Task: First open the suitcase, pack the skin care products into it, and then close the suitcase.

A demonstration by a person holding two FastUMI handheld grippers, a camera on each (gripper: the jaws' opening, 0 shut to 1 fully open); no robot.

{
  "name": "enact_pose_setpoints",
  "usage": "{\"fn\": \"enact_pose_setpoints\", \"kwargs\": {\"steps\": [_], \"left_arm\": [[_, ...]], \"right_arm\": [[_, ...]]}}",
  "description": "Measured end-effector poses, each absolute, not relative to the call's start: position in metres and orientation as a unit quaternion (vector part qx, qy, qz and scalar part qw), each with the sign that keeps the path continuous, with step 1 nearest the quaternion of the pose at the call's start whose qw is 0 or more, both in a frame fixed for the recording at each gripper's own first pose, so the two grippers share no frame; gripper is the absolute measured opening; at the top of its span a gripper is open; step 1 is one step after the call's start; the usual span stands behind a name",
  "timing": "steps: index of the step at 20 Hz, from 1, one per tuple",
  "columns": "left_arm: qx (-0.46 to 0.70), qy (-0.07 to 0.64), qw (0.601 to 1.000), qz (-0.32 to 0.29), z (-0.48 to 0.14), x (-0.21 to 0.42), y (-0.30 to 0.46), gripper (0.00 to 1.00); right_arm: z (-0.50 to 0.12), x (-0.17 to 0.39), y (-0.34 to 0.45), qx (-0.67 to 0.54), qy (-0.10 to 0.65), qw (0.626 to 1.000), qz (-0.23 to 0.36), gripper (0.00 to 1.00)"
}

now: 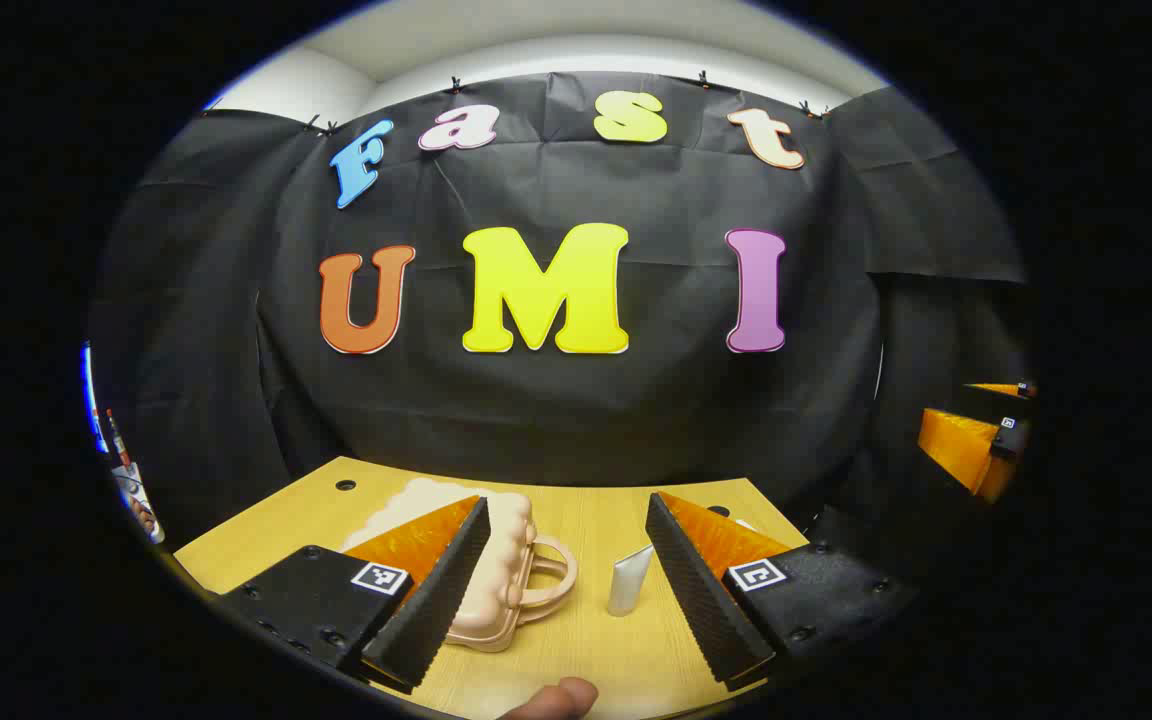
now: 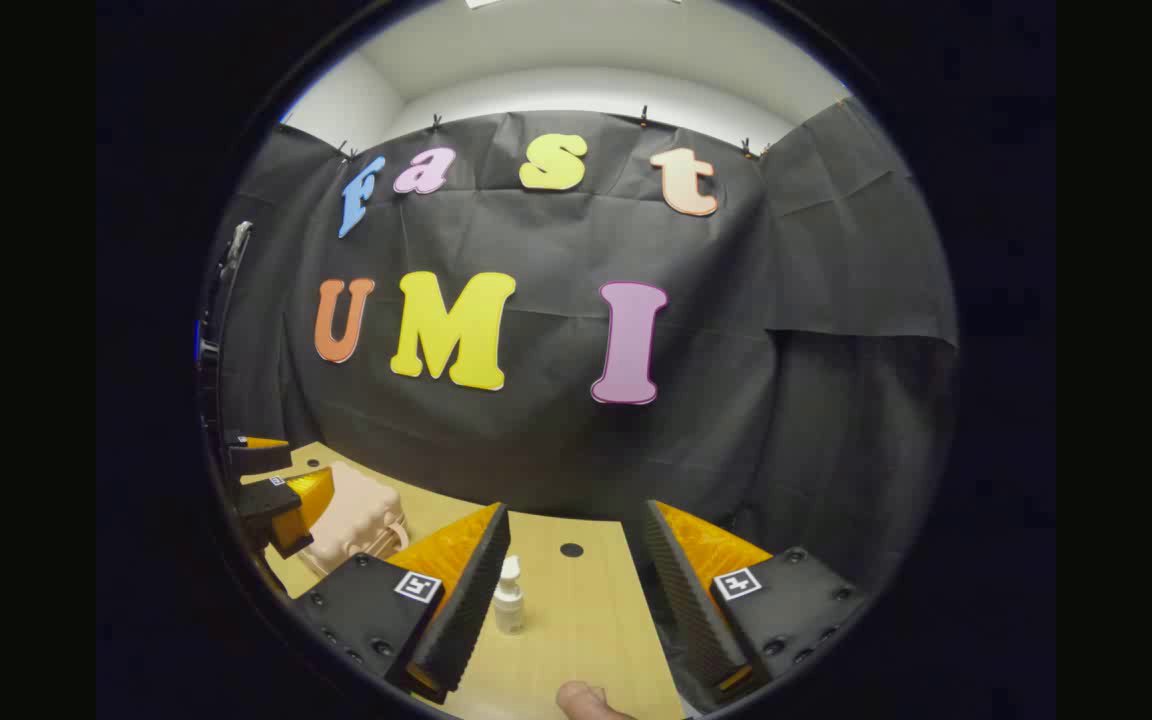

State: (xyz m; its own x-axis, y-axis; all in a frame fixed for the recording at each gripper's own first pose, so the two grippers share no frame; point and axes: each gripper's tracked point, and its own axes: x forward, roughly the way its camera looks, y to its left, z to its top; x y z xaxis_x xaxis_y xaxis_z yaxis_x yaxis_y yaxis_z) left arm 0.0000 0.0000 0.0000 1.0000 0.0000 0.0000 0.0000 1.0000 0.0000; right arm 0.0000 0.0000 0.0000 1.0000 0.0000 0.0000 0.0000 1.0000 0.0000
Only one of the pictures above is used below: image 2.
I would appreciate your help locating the beige suitcase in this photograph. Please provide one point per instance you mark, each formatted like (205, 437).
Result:
(356, 520)

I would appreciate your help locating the white pump bottle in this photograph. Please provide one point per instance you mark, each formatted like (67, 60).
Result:
(509, 605)

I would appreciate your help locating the black backdrop cloth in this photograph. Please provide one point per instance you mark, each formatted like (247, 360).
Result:
(556, 440)

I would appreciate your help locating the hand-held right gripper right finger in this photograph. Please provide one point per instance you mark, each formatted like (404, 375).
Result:
(686, 590)

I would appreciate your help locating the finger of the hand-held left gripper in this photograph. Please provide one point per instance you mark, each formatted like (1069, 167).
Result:
(261, 458)
(266, 500)

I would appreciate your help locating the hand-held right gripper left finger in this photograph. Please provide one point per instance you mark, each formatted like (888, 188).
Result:
(471, 590)

